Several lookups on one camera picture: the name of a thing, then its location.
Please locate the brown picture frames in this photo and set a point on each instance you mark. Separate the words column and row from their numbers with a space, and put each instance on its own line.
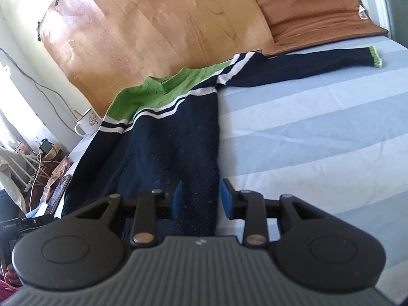
column 60, row 178

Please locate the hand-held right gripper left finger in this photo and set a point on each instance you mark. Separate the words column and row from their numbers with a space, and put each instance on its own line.
column 178, row 199

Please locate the grey glass pane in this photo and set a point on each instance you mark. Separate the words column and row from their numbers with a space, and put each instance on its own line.
column 398, row 6

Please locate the green and navy striped sweater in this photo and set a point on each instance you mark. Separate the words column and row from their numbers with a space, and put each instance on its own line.
column 165, row 153

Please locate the white enamel cup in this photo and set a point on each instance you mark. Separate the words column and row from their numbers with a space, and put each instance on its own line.
column 91, row 122

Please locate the brown mesh mat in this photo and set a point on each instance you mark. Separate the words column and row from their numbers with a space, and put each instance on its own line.
column 302, row 3

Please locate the wood-grain panel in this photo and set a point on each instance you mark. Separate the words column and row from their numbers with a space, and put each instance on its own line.
column 143, row 32

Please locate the red clothing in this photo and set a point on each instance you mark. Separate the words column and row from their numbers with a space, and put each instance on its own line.
column 8, row 291

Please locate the person's left hand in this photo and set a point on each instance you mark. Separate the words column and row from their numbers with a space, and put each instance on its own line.
column 12, row 274

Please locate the black charger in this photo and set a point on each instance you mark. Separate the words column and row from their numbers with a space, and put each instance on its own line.
column 45, row 146

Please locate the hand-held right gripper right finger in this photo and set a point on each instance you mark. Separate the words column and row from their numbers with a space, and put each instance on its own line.
column 226, row 200

